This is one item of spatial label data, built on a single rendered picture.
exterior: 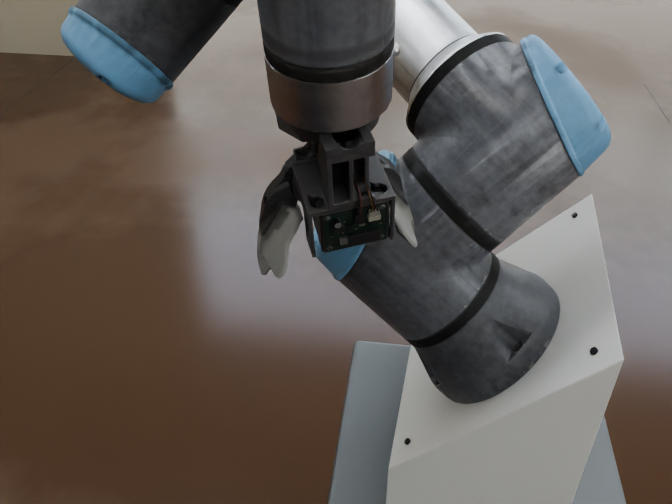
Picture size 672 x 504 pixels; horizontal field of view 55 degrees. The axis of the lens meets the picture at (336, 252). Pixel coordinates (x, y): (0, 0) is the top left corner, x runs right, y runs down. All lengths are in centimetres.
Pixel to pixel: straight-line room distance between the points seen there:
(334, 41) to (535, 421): 49
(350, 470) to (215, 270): 186
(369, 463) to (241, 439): 116
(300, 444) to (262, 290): 76
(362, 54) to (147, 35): 17
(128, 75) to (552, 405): 52
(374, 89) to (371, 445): 64
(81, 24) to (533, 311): 54
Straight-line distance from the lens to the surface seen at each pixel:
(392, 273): 71
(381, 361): 110
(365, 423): 101
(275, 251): 59
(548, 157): 69
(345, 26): 41
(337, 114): 45
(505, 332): 77
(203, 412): 218
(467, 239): 70
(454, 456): 82
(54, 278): 288
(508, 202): 70
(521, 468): 82
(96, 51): 53
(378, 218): 52
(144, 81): 53
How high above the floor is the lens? 163
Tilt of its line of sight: 36 degrees down
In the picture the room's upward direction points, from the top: straight up
